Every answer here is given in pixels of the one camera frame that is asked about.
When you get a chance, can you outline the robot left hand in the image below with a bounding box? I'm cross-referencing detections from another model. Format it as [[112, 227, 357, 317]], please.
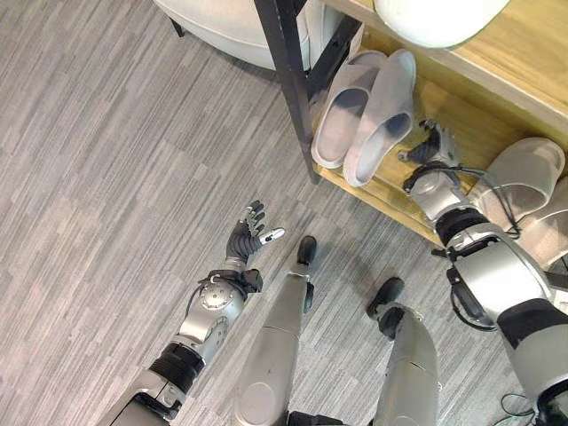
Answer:
[[225, 200, 287, 267]]

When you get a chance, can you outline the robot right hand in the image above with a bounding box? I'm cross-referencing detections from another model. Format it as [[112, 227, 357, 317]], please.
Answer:
[[397, 117, 461, 168]]

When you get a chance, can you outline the grey slipper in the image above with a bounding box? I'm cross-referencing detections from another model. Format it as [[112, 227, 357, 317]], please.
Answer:
[[342, 48, 418, 187], [310, 50, 390, 170]]

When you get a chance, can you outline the beige slipper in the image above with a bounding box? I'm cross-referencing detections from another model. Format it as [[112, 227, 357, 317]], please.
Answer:
[[522, 176, 568, 270], [469, 137, 567, 233]]

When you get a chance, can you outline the robot left leg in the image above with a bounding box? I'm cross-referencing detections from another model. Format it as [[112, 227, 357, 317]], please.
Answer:
[[233, 235, 319, 426]]

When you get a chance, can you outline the robot leg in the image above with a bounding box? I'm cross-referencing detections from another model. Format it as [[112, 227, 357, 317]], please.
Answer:
[[233, 235, 319, 426], [365, 277, 445, 426]]

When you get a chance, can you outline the white rounded object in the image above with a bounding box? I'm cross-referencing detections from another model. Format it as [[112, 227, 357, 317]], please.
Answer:
[[374, 0, 513, 50]]

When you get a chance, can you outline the robot right leg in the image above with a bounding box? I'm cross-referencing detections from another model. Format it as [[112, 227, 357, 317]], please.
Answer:
[[365, 277, 445, 426]]

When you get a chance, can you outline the white upholstered seat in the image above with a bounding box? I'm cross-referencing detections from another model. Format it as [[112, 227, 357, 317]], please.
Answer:
[[152, 0, 352, 73]]

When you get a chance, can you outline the wooden shoe rack black frame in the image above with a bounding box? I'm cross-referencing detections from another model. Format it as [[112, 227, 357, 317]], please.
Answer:
[[253, 0, 568, 294]]

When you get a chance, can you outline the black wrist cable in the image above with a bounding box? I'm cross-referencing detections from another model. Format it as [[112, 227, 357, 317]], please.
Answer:
[[456, 164, 524, 240]]

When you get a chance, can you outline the green cable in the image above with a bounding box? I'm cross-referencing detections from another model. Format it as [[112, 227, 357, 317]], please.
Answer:
[[501, 391, 540, 419]]

